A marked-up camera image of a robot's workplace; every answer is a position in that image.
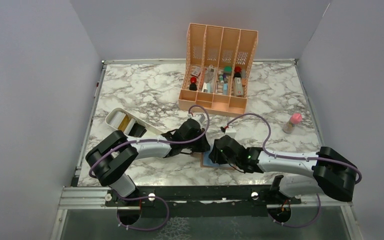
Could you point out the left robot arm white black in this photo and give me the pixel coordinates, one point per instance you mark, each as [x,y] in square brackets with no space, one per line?
[110,159]

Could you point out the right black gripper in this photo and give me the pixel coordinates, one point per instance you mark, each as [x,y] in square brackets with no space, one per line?
[215,155]

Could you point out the stack of cards in tray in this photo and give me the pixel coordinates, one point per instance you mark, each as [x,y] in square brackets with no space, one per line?
[119,120]

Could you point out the peach desk organizer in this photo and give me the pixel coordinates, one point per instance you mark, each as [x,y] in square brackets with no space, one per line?
[209,49]

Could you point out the red black stamp right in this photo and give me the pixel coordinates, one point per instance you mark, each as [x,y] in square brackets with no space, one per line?
[237,72]

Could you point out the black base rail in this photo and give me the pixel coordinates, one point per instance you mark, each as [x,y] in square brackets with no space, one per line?
[200,201]

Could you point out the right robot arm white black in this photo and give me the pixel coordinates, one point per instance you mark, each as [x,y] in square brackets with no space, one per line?
[325,171]

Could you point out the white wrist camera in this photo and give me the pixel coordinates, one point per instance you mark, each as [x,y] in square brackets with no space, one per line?
[230,131]
[198,117]

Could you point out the white plastic tray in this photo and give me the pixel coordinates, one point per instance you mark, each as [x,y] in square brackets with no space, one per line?
[151,130]

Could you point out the pink cap small bottle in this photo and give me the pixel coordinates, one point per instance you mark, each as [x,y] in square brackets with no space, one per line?
[293,121]

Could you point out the red black stamp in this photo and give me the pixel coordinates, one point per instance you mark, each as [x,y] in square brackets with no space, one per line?
[237,72]
[193,84]

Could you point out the green cap bottle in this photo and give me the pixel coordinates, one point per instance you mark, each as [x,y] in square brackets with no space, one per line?
[227,70]

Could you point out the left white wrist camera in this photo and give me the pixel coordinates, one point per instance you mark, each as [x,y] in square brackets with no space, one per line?
[198,117]

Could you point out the red black stamp left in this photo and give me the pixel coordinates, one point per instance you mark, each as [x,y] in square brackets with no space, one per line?
[193,84]

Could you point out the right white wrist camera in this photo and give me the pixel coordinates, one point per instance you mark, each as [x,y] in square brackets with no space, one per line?
[230,131]

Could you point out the brown leather card holder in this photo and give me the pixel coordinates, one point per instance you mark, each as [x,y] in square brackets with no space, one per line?
[206,162]

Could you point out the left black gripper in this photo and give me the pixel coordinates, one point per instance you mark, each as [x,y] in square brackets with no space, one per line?
[203,146]

